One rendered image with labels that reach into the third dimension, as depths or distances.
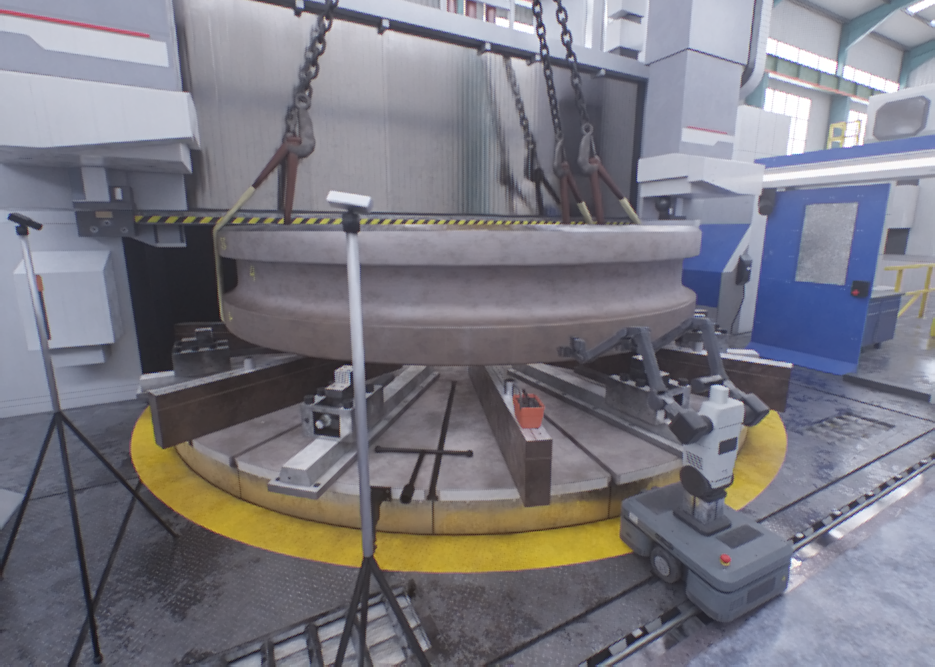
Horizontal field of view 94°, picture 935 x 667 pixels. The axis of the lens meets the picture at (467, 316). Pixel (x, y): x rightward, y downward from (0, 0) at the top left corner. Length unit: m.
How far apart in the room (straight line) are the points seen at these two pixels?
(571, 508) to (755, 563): 0.92
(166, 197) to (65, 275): 1.24
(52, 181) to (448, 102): 4.04
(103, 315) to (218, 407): 1.91
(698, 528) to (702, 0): 6.00
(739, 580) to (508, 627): 1.03
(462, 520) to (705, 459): 1.33
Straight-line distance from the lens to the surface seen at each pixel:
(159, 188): 4.50
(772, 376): 4.26
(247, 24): 5.76
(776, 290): 7.32
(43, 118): 3.65
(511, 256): 2.81
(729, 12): 7.46
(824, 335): 7.14
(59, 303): 5.27
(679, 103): 6.63
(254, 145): 5.45
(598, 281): 3.29
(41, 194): 4.64
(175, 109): 3.57
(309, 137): 5.03
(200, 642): 2.59
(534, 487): 2.45
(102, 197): 4.37
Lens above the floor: 1.73
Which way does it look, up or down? 11 degrees down
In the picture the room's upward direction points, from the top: straight up
